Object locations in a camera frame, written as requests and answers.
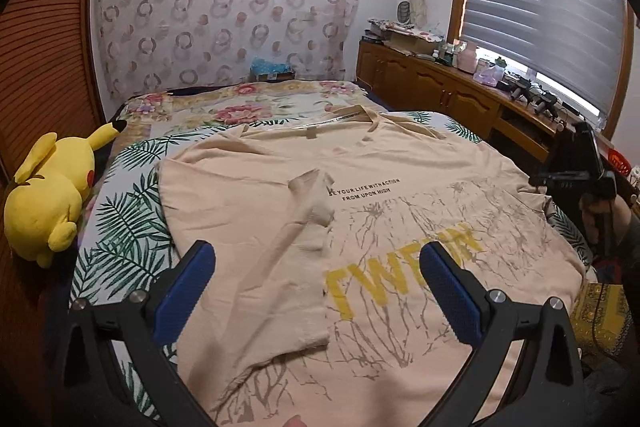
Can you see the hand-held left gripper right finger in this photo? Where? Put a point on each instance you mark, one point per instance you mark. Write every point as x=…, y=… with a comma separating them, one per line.
x=450, y=297

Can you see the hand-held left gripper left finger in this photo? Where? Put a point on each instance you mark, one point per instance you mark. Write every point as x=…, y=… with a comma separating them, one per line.
x=184, y=294

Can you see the beige printed t-shirt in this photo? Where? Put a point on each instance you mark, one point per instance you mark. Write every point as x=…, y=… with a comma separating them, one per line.
x=390, y=167

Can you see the person's right hand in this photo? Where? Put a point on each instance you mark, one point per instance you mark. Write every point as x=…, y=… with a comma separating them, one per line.
x=587, y=217

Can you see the red round object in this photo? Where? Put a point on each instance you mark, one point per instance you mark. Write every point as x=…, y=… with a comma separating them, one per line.
x=620, y=163

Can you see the leaf print blanket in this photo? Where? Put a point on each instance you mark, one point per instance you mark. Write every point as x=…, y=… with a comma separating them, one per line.
x=125, y=227

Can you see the purple plastic bag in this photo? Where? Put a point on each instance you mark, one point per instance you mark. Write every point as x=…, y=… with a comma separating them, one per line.
x=489, y=74

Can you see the pink container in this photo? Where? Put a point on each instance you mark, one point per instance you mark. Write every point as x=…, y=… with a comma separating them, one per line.
x=467, y=57

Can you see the yellow patterned cloth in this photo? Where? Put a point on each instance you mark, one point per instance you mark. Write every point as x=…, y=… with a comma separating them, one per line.
x=605, y=312

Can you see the grey window blind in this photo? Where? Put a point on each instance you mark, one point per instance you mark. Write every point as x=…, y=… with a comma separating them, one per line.
x=540, y=7

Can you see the yellow plush toy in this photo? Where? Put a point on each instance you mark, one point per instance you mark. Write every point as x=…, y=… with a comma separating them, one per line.
x=45, y=197

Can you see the wooden cabinet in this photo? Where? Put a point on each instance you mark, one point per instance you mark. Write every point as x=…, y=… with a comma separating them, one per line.
x=425, y=82

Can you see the floral quilt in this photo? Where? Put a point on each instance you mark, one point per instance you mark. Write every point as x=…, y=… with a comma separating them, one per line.
x=240, y=107

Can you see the cardboard box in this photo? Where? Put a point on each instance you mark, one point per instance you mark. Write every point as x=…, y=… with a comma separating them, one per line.
x=407, y=41

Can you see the floral cloth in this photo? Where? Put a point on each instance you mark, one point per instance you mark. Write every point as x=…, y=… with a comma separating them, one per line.
x=400, y=27

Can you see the small white fan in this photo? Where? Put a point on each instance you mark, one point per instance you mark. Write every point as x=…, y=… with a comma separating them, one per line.
x=402, y=12

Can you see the blue plastic packet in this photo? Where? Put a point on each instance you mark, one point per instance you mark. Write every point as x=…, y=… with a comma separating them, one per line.
x=270, y=68

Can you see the wooden slatted wardrobe door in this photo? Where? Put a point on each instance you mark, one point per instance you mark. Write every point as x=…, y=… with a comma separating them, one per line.
x=45, y=47

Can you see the circle pattern lace curtain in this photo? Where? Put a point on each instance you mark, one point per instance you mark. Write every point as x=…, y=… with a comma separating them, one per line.
x=225, y=7

